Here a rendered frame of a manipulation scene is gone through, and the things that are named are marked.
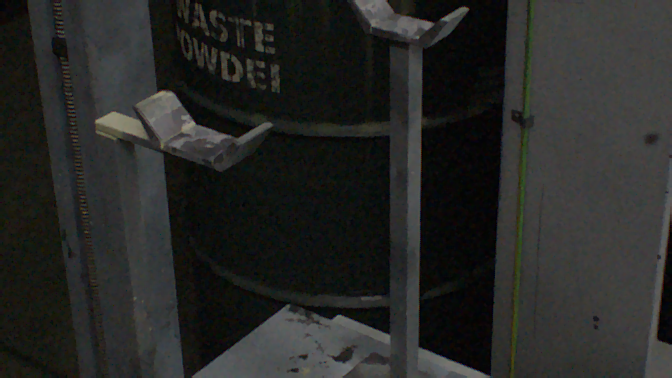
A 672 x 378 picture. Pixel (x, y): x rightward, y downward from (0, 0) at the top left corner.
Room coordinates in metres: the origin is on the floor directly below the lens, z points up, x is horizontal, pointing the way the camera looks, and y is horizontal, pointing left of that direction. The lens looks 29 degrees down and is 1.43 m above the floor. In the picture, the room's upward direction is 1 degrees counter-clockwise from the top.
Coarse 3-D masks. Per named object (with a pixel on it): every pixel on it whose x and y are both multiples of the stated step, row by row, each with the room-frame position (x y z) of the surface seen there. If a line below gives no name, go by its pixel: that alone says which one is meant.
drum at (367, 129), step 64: (192, 0) 1.79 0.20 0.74; (256, 0) 1.70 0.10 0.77; (320, 0) 1.67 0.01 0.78; (448, 0) 1.70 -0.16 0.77; (192, 64) 1.80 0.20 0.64; (256, 64) 1.70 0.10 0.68; (320, 64) 1.67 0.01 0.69; (384, 64) 1.67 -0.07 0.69; (448, 64) 1.70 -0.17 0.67; (320, 128) 1.67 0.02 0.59; (384, 128) 1.66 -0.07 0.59; (448, 128) 1.70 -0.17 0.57; (192, 192) 1.84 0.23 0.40; (256, 192) 1.71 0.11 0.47; (320, 192) 1.67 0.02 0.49; (384, 192) 1.67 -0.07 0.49; (448, 192) 1.70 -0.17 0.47; (192, 256) 1.90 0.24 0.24; (256, 256) 1.71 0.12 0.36; (320, 256) 1.67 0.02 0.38; (384, 256) 1.67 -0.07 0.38; (448, 256) 1.70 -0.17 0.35; (256, 320) 1.72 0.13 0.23; (384, 320) 1.67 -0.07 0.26; (448, 320) 1.71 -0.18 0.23
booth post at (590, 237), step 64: (512, 0) 1.17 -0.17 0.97; (576, 0) 1.13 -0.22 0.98; (640, 0) 1.10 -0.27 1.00; (512, 64) 1.17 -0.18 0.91; (576, 64) 1.13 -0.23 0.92; (640, 64) 1.09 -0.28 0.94; (512, 128) 1.17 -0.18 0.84; (576, 128) 1.13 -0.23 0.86; (640, 128) 1.09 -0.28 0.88; (512, 192) 1.17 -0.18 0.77; (576, 192) 1.12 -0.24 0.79; (640, 192) 1.09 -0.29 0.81; (512, 256) 1.16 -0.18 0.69; (576, 256) 1.12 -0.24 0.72; (640, 256) 1.08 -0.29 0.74; (576, 320) 1.12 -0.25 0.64; (640, 320) 1.08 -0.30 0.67
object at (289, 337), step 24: (288, 312) 0.93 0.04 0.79; (264, 336) 0.89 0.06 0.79; (288, 336) 0.89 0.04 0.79; (312, 336) 0.89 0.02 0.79; (336, 336) 0.89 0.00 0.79; (360, 336) 0.89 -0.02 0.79; (216, 360) 0.86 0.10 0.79; (240, 360) 0.86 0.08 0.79; (264, 360) 0.86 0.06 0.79; (288, 360) 0.86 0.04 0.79; (312, 360) 0.86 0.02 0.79; (336, 360) 0.86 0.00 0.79; (360, 360) 0.86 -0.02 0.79
